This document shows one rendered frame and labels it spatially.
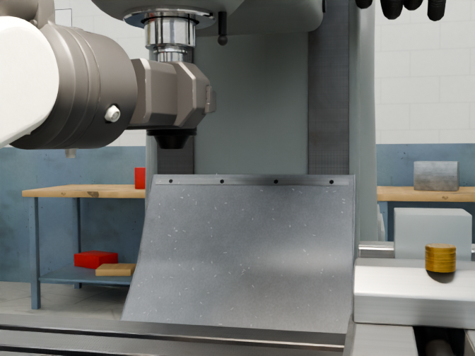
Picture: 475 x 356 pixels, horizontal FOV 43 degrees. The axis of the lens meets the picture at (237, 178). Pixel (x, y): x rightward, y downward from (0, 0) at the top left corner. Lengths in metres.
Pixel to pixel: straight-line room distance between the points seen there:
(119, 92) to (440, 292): 0.27
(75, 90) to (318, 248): 0.54
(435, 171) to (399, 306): 3.77
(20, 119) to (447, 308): 0.32
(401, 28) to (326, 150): 3.94
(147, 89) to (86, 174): 4.83
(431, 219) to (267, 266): 0.39
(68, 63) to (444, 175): 3.90
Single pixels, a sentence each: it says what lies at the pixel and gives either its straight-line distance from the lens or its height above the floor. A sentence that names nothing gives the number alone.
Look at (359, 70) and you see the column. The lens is 0.92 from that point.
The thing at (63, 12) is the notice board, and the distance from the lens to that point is 5.51.
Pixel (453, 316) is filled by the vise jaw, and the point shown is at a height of 1.06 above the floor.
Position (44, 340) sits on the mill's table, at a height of 0.99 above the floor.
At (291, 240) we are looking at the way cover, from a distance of 0.87.
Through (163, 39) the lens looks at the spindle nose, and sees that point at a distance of 0.55.
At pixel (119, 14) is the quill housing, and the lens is 0.58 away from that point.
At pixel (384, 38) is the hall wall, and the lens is 4.81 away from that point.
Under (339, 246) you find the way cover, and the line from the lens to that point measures 0.87.
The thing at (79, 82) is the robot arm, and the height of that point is 1.23.
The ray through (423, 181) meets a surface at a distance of 4.24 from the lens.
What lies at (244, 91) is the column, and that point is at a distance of 0.93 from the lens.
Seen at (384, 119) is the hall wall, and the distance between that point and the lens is 4.74.
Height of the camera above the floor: 1.19
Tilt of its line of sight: 3 degrees down
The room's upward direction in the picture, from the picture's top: straight up
